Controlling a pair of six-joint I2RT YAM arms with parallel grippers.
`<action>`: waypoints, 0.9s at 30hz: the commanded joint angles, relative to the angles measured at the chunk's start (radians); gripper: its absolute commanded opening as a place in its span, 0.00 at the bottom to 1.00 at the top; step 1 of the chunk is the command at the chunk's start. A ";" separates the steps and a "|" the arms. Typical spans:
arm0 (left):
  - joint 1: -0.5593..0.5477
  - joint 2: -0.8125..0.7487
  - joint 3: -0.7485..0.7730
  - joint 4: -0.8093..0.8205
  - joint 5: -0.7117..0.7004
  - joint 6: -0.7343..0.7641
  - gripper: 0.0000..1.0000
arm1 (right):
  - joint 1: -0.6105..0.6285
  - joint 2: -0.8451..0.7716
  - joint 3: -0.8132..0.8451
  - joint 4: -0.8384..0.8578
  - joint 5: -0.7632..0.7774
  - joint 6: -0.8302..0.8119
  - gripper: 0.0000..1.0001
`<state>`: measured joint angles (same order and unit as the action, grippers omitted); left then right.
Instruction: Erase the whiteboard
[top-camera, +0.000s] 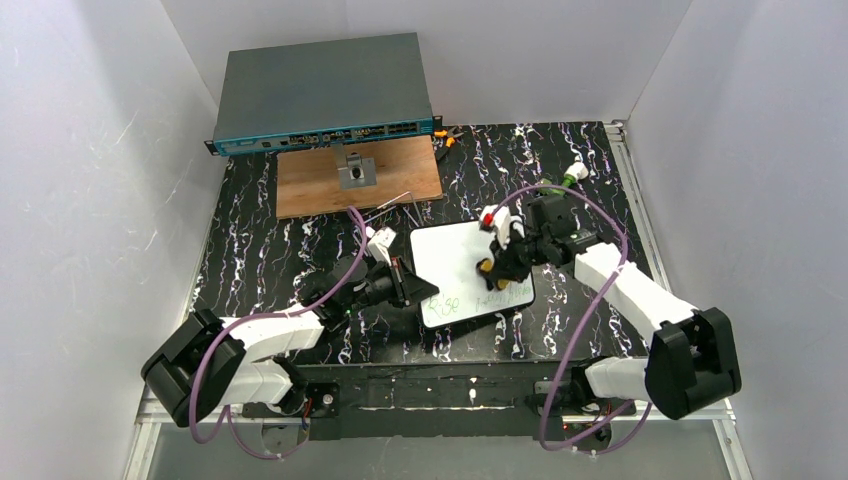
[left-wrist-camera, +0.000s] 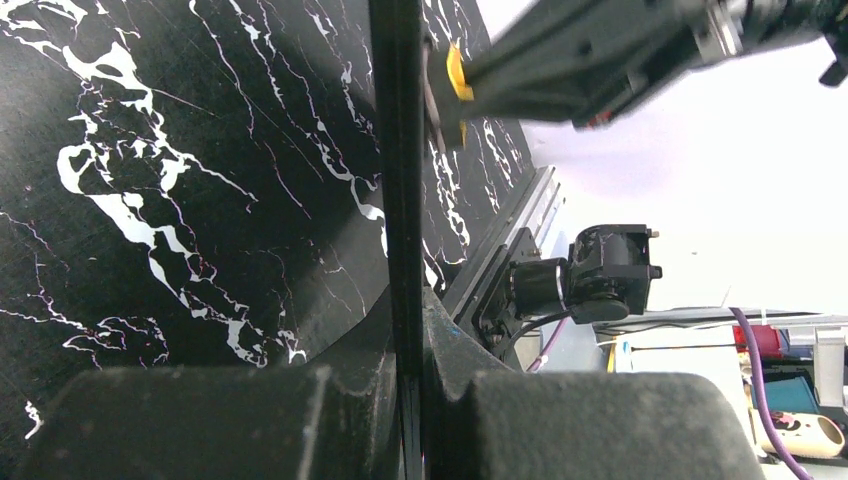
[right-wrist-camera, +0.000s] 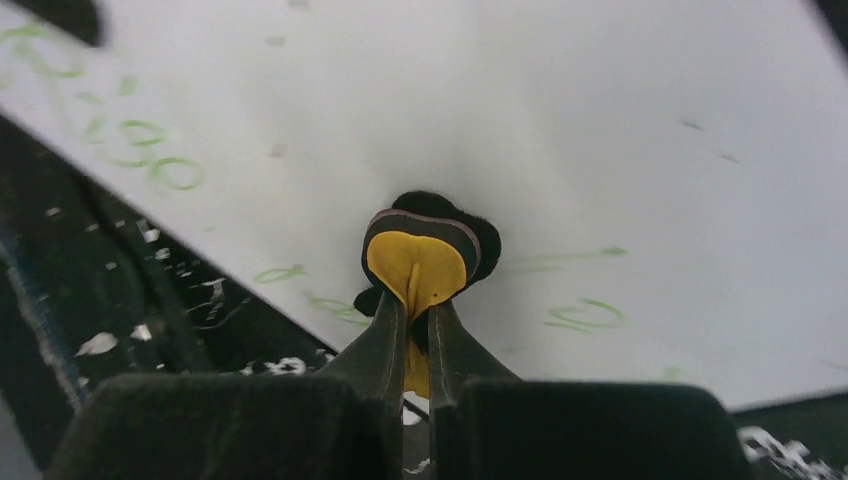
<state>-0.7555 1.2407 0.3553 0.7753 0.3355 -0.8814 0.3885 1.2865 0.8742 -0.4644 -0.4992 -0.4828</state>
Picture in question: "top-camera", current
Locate yellow black whiteboard eraser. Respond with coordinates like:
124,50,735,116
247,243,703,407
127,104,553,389
475,258,512,291

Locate white whiteboard black frame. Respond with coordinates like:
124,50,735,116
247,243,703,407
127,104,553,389
409,221,536,329

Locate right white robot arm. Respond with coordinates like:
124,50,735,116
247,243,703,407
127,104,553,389
476,195,742,420

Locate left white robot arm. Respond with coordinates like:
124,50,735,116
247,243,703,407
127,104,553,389
140,256,439,428

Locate green white marker tool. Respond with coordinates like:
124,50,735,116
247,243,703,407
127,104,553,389
540,162,589,196

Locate brown wooden board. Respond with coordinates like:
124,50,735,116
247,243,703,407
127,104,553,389
275,135,443,219

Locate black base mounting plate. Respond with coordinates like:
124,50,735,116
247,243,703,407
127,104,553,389
239,357,637,442

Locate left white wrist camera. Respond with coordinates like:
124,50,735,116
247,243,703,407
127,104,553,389
366,226,397,264

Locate grey metal stand bracket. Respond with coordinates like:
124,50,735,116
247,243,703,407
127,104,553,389
331,144,377,190

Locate orange handled pliers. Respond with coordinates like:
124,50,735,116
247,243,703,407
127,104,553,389
433,127,464,162

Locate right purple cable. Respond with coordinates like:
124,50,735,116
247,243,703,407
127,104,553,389
486,184,654,455

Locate purple cable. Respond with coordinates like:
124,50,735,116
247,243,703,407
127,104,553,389
486,184,654,455
188,206,371,462

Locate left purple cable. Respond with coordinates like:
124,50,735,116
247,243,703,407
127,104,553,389
188,206,371,462

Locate grey network switch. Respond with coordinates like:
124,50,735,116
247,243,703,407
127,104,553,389
208,33,440,156

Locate aluminium rail frame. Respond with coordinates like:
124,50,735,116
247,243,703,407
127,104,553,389
141,122,742,451

